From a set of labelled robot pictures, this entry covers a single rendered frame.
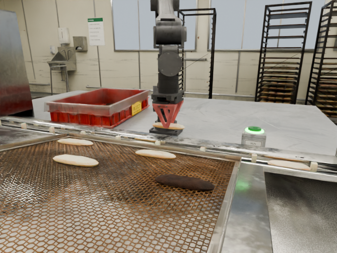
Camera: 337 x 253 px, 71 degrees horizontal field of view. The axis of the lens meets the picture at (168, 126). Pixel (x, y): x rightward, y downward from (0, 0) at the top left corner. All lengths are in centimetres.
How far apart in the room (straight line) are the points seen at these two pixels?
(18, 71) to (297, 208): 120
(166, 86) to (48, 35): 666
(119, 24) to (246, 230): 572
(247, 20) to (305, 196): 458
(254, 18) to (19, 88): 438
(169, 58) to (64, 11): 634
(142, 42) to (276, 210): 524
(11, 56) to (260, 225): 119
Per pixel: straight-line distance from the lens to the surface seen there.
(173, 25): 64
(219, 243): 25
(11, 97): 129
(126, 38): 579
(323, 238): 53
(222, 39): 507
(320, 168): 72
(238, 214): 34
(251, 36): 503
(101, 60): 619
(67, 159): 50
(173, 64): 57
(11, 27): 131
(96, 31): 623
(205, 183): 39
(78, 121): 109
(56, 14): 702
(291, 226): 53
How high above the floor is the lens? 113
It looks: 17 degrees down
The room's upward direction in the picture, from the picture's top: straight up
